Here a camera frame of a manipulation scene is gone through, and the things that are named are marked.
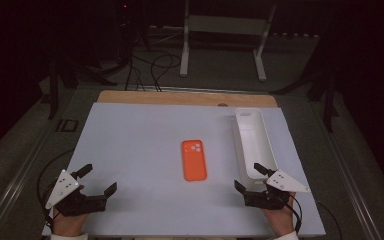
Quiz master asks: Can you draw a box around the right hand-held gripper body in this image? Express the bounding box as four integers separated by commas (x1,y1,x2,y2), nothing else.
243,169,311,211

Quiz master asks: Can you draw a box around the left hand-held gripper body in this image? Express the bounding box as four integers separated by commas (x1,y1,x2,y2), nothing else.
45,169,108,217

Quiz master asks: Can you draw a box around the long white plastic tray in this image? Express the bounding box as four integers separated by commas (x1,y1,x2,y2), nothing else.
232,107,279,193

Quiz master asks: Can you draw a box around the orange phone case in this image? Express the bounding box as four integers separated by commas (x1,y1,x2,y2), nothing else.
180,139,208,182

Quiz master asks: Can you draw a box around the person's left hand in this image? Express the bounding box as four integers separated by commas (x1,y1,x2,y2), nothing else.
51,185,90,238

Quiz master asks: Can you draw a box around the person's right hand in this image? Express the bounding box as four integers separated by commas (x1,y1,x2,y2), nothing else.
262,192,297,238

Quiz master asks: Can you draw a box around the pale grey table mat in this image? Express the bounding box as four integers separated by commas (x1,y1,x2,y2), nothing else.
41,101,327,238

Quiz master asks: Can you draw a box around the black tripod stand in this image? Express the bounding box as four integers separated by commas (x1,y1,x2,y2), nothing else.
269,64,342,134

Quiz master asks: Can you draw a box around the white metal stand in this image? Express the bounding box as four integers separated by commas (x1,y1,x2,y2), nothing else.
179,0,278,83

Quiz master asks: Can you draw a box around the thin black cable arc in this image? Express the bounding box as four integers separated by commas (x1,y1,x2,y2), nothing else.
36,148,77,215
314,198,344,240

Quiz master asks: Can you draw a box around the left hand-held gripper cable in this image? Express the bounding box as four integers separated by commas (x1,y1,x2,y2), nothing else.
41,181,63,232

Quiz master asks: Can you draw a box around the hand-held gripper cable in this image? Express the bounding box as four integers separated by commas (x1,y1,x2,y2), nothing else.
41,181,63,232
284,193,304,234

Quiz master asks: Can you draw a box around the right hand-held gripper cable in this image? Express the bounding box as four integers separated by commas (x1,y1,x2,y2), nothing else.
284,193,304,234

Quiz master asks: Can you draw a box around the metal floor rail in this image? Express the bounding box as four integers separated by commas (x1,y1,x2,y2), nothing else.
125,84,272,95
0,89,83,240
308,99,383,240

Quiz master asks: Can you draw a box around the black straight floor cable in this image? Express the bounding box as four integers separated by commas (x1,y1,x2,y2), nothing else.
124,54,147,92

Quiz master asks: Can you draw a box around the black looped floor cable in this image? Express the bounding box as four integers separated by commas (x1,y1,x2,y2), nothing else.
149,53,183,93

